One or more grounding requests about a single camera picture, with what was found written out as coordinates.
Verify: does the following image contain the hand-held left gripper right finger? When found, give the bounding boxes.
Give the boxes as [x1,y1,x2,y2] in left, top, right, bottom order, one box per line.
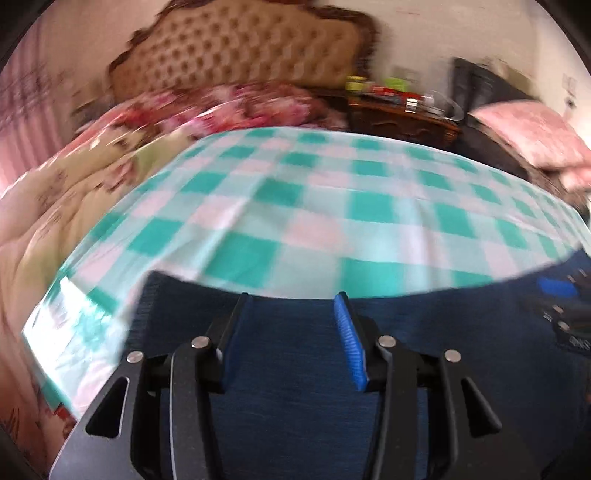
[333,292,541,480]

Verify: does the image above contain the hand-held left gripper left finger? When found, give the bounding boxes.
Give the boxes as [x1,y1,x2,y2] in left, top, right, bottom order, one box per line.
[48,293,250,480]

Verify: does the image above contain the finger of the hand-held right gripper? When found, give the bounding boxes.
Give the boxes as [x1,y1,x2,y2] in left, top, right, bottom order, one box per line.
[538,272,591,302]

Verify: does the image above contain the blue denim pants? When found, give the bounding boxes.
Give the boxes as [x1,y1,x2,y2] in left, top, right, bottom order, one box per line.
[134,249,591,480]

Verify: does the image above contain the small pink floral pillow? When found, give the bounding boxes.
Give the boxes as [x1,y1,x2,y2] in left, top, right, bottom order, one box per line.
[554,165,591,191]

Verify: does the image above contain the green checked tablecloth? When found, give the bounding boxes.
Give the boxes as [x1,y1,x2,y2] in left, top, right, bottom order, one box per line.
[23,127,587,416]

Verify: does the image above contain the large pink floral pillow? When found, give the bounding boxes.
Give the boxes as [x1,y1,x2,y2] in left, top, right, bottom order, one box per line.
[471,102,591,168]

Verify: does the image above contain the floral quilt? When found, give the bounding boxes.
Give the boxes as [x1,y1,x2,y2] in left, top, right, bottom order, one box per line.
[0,83,347,462]

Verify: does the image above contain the black leather armchair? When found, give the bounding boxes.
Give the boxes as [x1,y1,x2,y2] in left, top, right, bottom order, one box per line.
[452,58,591,213]

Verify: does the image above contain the dark wooden nightstand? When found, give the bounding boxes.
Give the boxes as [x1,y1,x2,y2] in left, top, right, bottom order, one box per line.
[346,88,462,148]

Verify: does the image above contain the tufted leather bed headboard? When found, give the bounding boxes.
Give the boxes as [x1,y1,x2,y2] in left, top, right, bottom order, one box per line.
[108,0,382,100]

